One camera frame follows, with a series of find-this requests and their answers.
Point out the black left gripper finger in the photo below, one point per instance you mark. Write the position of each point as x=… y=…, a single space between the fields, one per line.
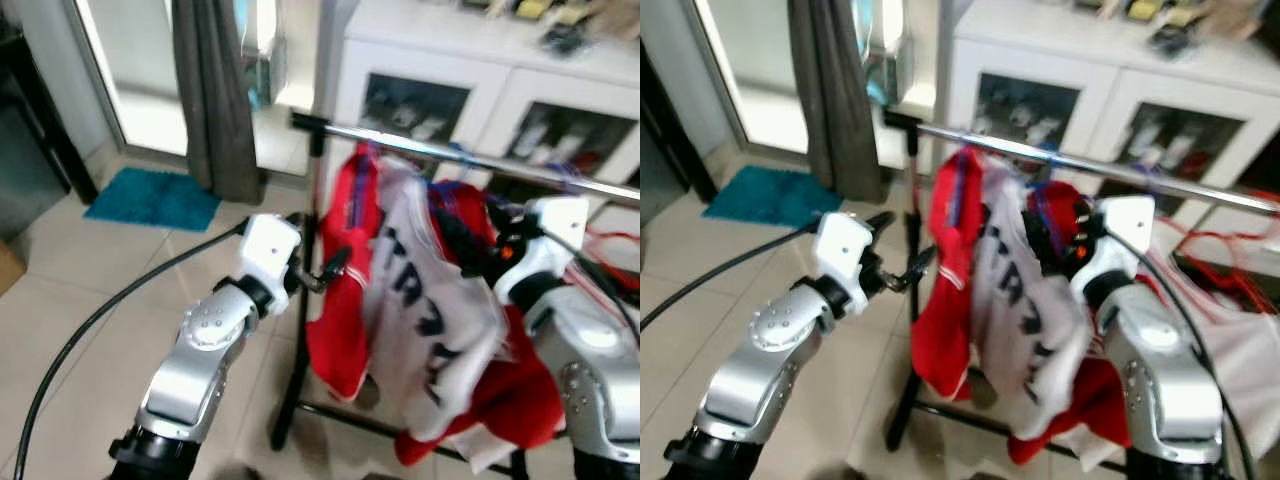
x=336 y=266
x=914 y=269
x=881 y=225

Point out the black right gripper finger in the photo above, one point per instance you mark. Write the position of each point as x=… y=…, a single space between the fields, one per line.
x=1046 y=257
x=475 y=262
x=1042 y=224
x=460 y=228

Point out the white shirt dark letters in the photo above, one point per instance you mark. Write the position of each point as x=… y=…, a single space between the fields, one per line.
x=470 y=330
x=1065 y=350

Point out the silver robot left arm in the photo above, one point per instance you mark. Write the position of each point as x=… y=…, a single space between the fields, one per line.
x=760 y=345
x=195 y=350

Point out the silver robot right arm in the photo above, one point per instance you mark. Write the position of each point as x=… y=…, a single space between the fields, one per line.
x=590 y=350
x=1160 y=360

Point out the red shirt white trim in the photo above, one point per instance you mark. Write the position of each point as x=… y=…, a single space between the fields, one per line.
x=340 y=300
x=945 y=320

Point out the teal floor mat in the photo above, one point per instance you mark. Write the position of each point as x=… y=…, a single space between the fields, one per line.
x=765 y=195
x=150 y=200

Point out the grey curtain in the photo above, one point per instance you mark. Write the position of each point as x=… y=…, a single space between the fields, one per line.
x=835 y=100
x=215 y=100

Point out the white glass door cabinet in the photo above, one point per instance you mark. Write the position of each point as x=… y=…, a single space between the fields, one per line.
x=450 y=50
x=1060 y=55

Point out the black cabinet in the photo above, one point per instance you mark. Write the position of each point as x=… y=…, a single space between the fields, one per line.
x=30 y=150
x=655 y=150

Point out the plain white shirt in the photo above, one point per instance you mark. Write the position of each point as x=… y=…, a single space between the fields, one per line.
x=1240 y=370

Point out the dark small gadget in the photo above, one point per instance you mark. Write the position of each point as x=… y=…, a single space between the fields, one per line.
x=565 y=40
x=1172 y=42

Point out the yellow small gadget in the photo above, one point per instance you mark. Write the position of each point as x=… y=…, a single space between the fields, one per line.
x=1145 y=8
x=572 y=14
x=1185 y=14
x=533 y=8

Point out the brown cardboard box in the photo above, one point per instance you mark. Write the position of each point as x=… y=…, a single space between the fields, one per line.
x=8 y=268

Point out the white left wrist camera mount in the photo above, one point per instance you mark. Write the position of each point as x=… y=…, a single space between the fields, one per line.
x=268 y=245
x=845 y=245

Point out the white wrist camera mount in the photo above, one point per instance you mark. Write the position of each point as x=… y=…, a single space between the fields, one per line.
x=1125 y=225
x=555 y=225
x=268 y=245
x=845 y=245

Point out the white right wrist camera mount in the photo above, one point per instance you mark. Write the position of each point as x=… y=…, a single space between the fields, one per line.
x=555 y=225
x=1125 y=225

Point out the white frame glass door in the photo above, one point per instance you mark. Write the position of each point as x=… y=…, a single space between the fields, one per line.
x=760 y=60
x=140 y=60

